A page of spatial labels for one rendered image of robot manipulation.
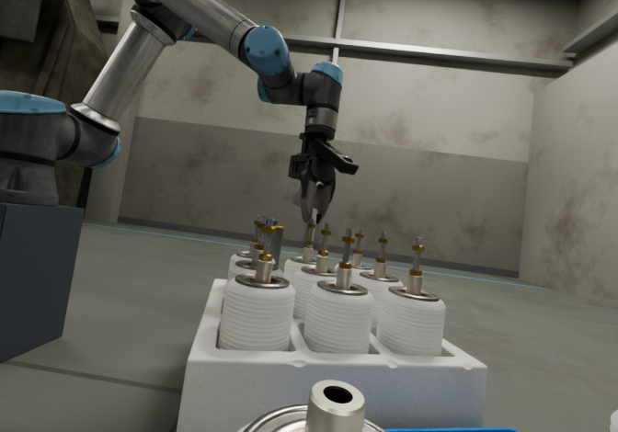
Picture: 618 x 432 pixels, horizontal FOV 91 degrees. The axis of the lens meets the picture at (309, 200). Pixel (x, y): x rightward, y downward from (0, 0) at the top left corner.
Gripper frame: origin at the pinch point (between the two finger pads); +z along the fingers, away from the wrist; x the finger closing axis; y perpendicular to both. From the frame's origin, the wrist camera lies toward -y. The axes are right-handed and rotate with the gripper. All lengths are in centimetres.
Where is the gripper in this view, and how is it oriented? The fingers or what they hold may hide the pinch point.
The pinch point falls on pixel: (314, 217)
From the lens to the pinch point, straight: 67.8
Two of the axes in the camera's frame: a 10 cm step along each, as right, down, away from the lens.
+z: -1.3, 9.9, -0.6
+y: -6.7, -0.5, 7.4
